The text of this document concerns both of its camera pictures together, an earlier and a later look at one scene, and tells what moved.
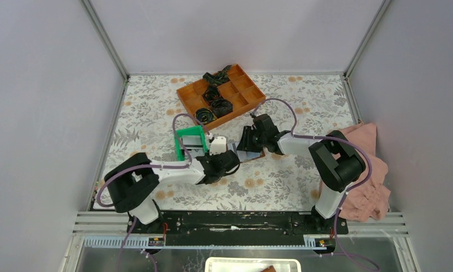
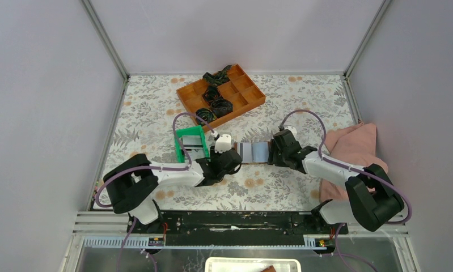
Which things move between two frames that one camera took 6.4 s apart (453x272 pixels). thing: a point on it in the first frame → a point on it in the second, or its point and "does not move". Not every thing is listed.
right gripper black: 245,144 → 272,157
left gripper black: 212,154 does not move
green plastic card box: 191,138 does not move
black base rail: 237,228 does not move
